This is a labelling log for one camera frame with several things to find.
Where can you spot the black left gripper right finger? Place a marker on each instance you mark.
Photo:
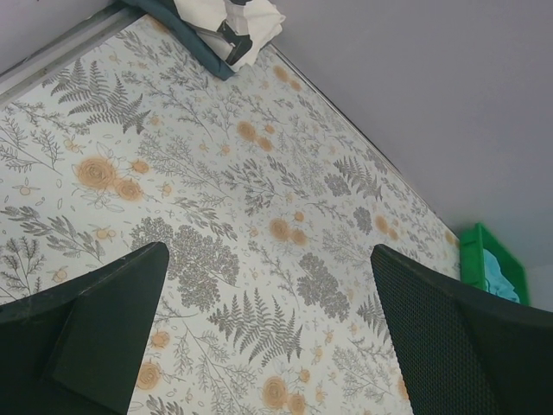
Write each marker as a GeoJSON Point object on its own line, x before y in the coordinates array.
{"type": "Point", "coordinates": [462, 350]}

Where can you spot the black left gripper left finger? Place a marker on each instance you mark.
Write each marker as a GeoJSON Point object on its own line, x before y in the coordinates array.
{"type": "Point", "coordinates": [77, 348]}

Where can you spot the white t shirt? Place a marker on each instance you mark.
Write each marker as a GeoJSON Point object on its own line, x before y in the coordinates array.
{"type": "Point", "coordinates": [234, 30]}

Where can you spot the light blue t shirt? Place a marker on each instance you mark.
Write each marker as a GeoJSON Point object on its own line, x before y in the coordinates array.
{"type": "Point", "coordinates": [495, 282]}

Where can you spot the green plastic bin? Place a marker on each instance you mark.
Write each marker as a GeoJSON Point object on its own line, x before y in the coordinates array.
{"type": "Point", "coordinates": [473, 241]}

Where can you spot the floral table cloth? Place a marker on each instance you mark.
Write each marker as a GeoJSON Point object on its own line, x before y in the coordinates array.
{"type": "Point", "coordinates": [269, 203]}

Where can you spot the folded dark teal t shirt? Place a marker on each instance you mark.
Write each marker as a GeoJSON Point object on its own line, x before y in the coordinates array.
{"type": "Point", "coordinates": [166, 13]}

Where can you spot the aluminium frame rail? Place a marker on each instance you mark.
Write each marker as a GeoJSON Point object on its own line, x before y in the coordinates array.
{"type": "Point", "coordinates": [66, 48]}

